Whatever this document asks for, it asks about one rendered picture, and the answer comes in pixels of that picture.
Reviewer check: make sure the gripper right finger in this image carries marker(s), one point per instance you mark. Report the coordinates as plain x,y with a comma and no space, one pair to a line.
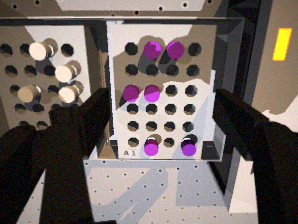
272,147

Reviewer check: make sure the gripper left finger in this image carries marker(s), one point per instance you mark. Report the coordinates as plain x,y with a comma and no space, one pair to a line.
60,148

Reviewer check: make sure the white cooling block with violet-capped tubes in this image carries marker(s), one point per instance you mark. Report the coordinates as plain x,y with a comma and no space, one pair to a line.
183,102

